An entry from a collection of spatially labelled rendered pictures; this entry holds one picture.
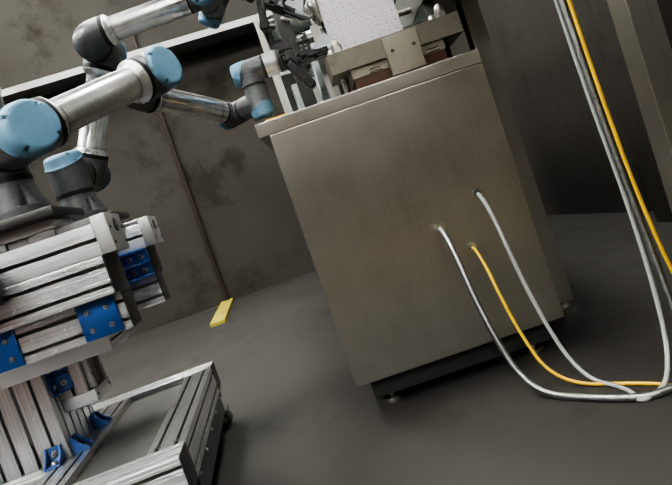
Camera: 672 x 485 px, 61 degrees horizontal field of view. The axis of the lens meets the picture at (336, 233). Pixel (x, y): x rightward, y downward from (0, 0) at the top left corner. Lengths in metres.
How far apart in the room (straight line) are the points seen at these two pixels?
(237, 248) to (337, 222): 4.24
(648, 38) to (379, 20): 0.93
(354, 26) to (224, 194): 4.05
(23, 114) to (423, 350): 1.16
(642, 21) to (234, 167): 4.90
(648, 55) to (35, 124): 1.23
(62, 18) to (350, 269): 5.17
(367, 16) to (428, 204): 0.67
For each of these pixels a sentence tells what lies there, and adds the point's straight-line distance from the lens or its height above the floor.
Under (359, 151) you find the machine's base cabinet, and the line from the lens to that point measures 1.60.
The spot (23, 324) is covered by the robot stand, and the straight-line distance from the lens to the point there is 1.44.
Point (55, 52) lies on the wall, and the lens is 6.33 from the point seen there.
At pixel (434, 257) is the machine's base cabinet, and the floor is 0.38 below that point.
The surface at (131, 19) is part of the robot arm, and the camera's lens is 1.94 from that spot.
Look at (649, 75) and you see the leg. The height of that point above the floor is 0.66.
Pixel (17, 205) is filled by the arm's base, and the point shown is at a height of 0.85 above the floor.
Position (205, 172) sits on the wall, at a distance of 5.84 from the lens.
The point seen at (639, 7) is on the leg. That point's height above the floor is 0.79.
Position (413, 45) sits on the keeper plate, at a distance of 1.71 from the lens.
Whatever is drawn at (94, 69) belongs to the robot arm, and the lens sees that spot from 2.07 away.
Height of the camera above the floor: 0.63
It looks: 3 degrees down
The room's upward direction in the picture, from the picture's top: 19 degrees counter-clockwise
